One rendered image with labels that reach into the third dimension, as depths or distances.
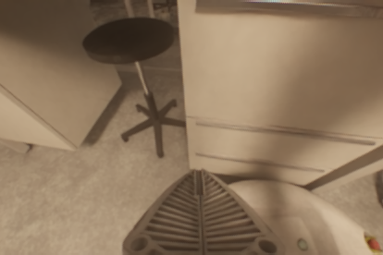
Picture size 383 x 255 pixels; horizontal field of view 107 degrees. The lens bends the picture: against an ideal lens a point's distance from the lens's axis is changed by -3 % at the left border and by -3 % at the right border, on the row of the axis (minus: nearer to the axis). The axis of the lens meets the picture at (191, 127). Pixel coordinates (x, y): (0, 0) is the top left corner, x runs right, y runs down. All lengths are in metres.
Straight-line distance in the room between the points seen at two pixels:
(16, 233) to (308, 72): 1.30
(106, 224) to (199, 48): 0.87
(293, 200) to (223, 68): 0.45
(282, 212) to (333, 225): 0.12
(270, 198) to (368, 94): 0.34
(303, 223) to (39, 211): 1.19
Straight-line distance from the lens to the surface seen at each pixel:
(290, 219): 0.63
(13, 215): 1.27
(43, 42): 0.83
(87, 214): 1.01
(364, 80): 0.38
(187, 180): 0.16
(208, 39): 0.27
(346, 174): 0.72
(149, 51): 0.58
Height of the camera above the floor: 0.85
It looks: 53 degrees down
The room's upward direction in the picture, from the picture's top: 2 degrees counter-clockwise
